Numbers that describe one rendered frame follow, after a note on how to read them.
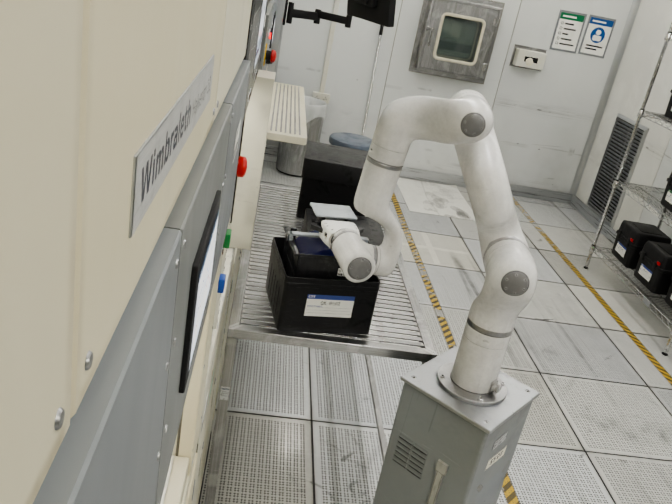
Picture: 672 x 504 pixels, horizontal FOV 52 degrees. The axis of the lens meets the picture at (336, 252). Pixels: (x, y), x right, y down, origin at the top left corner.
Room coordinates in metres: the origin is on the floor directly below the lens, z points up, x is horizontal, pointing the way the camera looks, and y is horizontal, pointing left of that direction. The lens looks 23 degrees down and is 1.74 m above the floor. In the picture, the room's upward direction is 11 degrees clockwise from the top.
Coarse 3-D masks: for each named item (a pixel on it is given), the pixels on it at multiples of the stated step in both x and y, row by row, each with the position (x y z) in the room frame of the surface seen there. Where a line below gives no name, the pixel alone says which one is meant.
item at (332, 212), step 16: (320, 208) 1.84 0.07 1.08; (336, 208) 1.86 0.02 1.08; (288, 240) 1.80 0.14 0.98; (368, 240) 1.87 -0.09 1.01; (288, 256) 1.83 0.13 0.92; (304, 256) 1.72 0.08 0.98; (320, 256) 1.73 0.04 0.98; (288, 272) 1.79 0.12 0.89; (304, 272) 1.72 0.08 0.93; (320, 272) 1.73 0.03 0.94; (336, 272) 1.75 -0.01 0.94
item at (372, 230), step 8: (304, 216) 2.42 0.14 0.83; (312, 216) 2.36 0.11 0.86; (360, 216) 2.46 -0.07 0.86; (304, 224) 2.36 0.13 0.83; (360, 224) 2.37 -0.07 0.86; (368, 224) 2.39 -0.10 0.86; (376, 224) 2.41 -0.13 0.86; (368, 232) 2.31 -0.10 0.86; (376, 232) 2.33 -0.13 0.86; (376, 240) 2.25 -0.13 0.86
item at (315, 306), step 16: (272, 256) 1.88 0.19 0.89; (272, 272) 1.85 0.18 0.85; (272, 288) 1.81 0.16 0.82; (288, 288) 1.67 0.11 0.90; (304, 288) 1.69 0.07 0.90; (320, 288) 1.70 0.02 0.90; (336, 288) 1.71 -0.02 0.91; (352, 288) 1.72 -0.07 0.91; (368, 288) 1.74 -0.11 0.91; (272, 304) 1.78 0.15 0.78; (288, 304) 1.67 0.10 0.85; (304, 304) 1.69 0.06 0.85; (320, 304) 1.70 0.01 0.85; (336, 304) 1.71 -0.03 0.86; (352, 304) 1.73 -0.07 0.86; (368, 304) 1.74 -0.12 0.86; (288, 320) 1.68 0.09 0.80; (304, 320) 1.69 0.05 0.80; (320, 320) 1.70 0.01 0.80; (336, 320) 1.72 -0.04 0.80; (352, 320) 1.73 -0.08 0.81; (368, 320) 1.75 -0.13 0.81
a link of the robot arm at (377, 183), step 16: (368, 160) 1.58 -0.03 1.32; (368, 176) 1.57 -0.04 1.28; (384, 176) 1.56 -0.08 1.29; (368, 192) 1.56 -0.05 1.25; (384, 192) 1.56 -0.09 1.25; (368, 208) 1.56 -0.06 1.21; (384, 208) 1.57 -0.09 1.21; (384, 224) 1.58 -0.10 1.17; (384, 240) 1.63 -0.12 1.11; (400, 240) 1.59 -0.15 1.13; (384, 256) 1.60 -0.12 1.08; (384, 272) 1.59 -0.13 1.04
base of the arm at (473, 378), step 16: (464, 336) 1.58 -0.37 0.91; (480, 336) 1.54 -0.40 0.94; (464, 352) 1.56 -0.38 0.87; (480, 352) 1.54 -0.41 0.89; (496, 352) 1.54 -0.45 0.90; (448, 368) 1.63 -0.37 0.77; (464, 368) 1.55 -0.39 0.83; (480, 368) 1.53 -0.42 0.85; (496, 368) 1.55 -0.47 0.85; (448, 384) 1.55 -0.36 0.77; (464, 384) 1.54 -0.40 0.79; (480, 384) 1.53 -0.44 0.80; (496, 384) 1.55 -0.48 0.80; (464, 400) 1.50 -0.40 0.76; (480, 400) 1.50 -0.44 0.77; (496, 400) 1.52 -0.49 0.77
